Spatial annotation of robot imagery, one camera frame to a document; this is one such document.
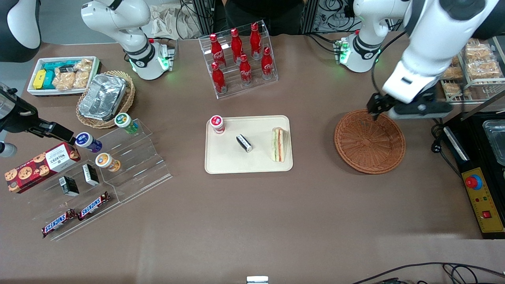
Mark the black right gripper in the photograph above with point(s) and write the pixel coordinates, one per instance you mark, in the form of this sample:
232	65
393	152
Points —
17	118

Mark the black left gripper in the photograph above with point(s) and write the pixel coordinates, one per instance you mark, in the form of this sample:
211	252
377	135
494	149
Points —
378	104

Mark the triangular sandwich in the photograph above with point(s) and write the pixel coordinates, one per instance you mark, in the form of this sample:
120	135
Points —
277	146

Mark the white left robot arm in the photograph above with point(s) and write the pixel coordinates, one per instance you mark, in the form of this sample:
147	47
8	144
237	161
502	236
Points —
434	39

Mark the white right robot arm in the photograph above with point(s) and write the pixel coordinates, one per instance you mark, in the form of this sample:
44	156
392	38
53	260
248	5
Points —
118	15

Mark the round brown wicker basket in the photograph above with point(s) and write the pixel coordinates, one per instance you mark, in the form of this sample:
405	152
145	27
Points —
369	144

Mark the aluminium foil tray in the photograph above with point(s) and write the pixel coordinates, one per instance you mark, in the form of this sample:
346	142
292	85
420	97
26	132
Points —
102	96

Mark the light woven wicker basket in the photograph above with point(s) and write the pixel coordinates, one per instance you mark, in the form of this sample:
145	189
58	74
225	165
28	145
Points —
128	98

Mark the metal appliance tray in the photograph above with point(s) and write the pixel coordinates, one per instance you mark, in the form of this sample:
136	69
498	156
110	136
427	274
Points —
495	142

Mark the beige plastic tray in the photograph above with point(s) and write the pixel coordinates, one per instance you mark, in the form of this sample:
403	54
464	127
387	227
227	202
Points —
236	161

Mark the blue-lid small jar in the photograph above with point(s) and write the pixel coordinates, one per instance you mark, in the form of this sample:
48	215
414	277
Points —
87	142

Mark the red cookie box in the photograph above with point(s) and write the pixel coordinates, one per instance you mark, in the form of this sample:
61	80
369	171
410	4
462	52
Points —
39	167

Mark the white plastic bin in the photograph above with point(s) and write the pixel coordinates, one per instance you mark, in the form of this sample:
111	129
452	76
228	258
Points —
31	91

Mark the small black box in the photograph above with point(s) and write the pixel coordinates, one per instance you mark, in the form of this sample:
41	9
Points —
69	186
90	174
244	142

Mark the clear bag of crackers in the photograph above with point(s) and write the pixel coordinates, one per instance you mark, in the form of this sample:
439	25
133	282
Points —
485	69
479	51
64	81
84	65
81	79
453	73
457	89

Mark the short teal snack box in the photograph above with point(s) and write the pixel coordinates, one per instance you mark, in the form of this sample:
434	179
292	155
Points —
49	81

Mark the orange-lid small jar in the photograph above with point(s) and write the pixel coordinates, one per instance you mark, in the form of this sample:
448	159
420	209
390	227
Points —
106	161

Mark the yellow snack box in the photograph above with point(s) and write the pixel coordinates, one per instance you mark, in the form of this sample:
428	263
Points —
39	79

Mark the green-lid small jar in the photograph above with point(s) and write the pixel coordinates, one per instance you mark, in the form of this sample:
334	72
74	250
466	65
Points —
125	122

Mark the long teal snack box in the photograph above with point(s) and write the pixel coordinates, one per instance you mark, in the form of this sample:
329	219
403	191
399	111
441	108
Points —
55	65

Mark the Snickers chocolate bar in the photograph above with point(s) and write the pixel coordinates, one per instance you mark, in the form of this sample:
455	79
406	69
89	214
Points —
94	206
58	223

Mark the clear acrylic stepped display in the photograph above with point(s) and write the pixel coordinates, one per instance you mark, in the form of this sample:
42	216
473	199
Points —
138	173

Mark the grey metal bar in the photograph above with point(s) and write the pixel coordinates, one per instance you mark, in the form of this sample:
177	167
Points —
483	105

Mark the red emergency stop button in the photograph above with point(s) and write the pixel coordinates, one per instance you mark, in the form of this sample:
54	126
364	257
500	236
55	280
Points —
473	182

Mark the red cola bottle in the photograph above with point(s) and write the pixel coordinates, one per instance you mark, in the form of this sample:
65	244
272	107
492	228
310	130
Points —
245	70
236	45
218	79
255	39
217	51
267	64

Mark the yellow panel control box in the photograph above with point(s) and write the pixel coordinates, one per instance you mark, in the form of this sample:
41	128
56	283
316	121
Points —
487	201

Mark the clear acrylic bottle rack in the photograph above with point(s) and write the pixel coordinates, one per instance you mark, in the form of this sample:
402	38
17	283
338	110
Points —
230	92

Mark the beige crumpled cloth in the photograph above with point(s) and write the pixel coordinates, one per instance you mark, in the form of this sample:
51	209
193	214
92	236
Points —
165	21

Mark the red-lid small jar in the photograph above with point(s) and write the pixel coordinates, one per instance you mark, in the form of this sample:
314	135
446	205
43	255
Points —
217	123

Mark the small white object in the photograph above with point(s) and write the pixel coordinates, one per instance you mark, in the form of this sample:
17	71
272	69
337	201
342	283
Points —
257	280

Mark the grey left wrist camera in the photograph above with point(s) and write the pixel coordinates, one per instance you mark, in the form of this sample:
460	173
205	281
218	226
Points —
422	111

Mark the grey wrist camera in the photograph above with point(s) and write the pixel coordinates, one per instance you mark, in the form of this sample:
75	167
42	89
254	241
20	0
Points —
7	150
422	111

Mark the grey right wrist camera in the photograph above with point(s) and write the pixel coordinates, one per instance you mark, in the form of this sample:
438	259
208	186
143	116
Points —
7	150

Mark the black metal frame post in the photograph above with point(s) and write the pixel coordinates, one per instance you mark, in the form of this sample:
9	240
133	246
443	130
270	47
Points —
205	17
311	15

